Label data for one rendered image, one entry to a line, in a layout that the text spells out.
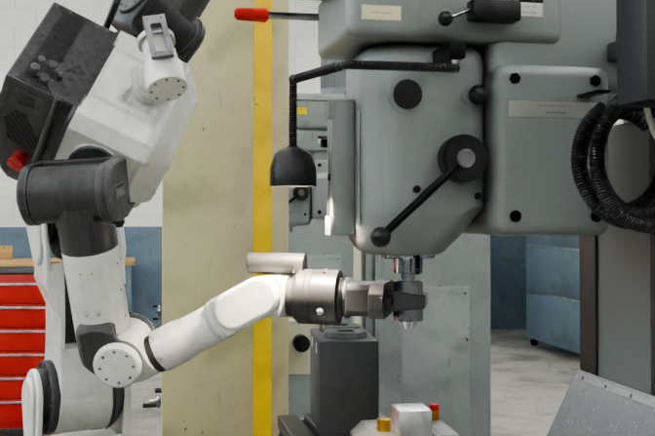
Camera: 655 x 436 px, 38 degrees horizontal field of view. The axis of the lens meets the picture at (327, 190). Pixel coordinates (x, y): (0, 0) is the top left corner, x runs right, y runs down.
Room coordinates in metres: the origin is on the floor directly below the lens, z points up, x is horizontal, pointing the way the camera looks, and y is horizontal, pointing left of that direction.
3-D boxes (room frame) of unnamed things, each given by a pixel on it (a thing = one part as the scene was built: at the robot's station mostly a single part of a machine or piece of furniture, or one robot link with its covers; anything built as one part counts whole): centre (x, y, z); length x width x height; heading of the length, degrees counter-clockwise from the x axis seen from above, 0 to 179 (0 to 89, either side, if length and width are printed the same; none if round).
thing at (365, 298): (1.52, -0.04, 1.24); 0.13 x 0.12 x 0.10; 168
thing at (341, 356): (2.02, -0.03, 1.03); 0.22 x 0.12 x 0.20; 6
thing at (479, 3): (1.39, -0.22, 1.66); 0.12 x 0.04 x 0.04; 102
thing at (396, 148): (1.51, -0.13, 1.47); 0.21 x 0.19 x 0.32; 12
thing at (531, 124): (1.54, -0.32, 1.47); 0.24 x 0.19 x 0.26; 12
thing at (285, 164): (1.46, 0.05, 1.45); 0.07 x 0.07 x 0.06
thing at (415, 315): (1.51, -0.13, 1.23); 0.05 x 0.05 x 0.06
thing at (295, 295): (1.56, 0.07, 1.25); 0.11 x 0.11 x 0.11; 78
